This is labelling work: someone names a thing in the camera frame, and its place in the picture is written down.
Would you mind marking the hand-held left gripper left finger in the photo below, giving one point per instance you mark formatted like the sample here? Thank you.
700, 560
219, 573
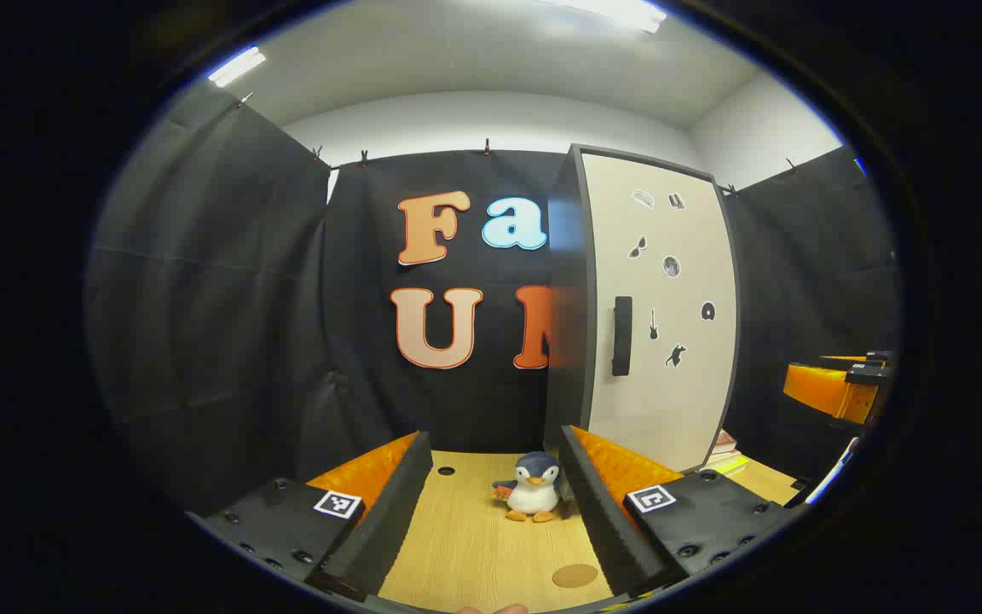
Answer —
389, 520

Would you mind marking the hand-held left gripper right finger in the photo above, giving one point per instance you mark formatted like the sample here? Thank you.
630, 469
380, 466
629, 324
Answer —
602, 512

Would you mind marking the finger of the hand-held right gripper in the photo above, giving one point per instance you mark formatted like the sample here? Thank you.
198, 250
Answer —
815, 388

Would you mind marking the round cork coaster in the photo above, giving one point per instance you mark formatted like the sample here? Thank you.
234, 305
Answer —
574, 576

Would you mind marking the white cabinet door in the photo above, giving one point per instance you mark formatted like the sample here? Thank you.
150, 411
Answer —
678, 401

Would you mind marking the penguin plush toy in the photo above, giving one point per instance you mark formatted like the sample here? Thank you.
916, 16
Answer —
534, 495

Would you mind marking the white flat object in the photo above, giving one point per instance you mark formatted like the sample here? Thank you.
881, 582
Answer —
832, 474

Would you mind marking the red cover book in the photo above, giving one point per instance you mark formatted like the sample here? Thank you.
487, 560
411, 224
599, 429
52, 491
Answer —
724, 443

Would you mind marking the black backdrop cloth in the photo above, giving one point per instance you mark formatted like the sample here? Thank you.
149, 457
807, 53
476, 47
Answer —
201, 298

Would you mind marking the ceiling light panel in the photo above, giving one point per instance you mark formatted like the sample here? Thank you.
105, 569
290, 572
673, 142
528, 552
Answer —
237, 66

